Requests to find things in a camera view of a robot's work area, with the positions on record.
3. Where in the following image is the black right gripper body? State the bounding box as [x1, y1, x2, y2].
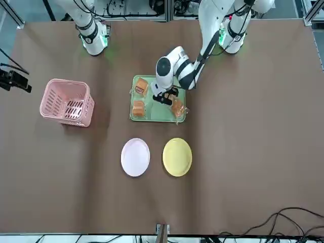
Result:
[0, 69, 12, 91]

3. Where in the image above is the green plastic tray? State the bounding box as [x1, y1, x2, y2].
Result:
[129, 75, 187, 124]

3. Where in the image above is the small pink plastic basket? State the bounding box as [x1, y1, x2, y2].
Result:
[39, 78, 96, 128]

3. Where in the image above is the yellow round plate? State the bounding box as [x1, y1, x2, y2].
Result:
[162, 137, 193, 177]

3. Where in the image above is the white round plate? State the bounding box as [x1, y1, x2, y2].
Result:
[120, 138, 151, 177]

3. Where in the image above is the slanted aluminium profile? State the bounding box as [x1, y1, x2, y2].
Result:
[303, 0, 324, 26]
[0, 0, 26, 29]

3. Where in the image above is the green circuit board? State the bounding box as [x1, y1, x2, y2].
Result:
[218, 23, 226, 45]

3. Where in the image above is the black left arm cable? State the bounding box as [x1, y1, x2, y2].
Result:
[193, 0, 253, 90]

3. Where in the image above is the grey aluminium frame upright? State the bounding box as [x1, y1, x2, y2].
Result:
[166, 0, 174, 23]

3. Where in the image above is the aluminium camera post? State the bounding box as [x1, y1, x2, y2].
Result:
[156, 223, 170, 243]

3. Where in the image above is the black floor cable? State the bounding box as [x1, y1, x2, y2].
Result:
[218, 207, 324, 238]

